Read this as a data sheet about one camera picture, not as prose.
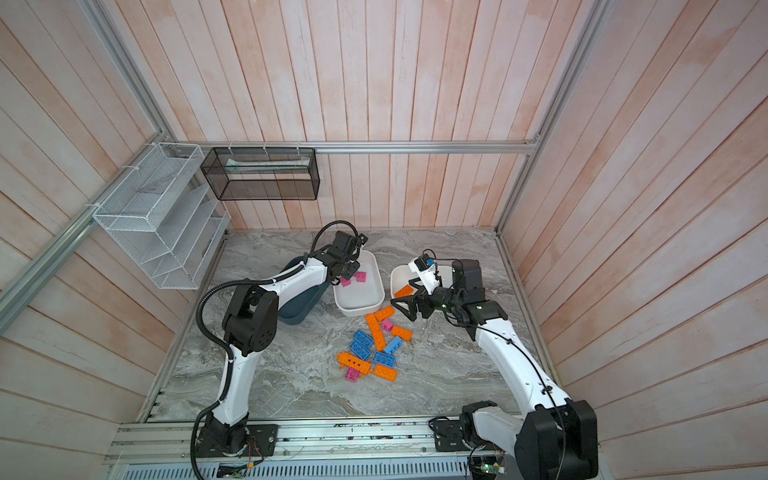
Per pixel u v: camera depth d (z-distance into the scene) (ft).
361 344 2.91
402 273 3.33
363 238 2.96
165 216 2.40
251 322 1.86
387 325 3.02
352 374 2.68
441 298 2.24
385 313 3.14
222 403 2.00
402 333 3.01
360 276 3.39
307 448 2.40
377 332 3.04
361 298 3.29
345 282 3.30
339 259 2.58
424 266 2.21
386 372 2.75
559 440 1.27
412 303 2.23
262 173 3.49
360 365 2.75
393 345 2.88
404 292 3.28
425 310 2.25
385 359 2.81
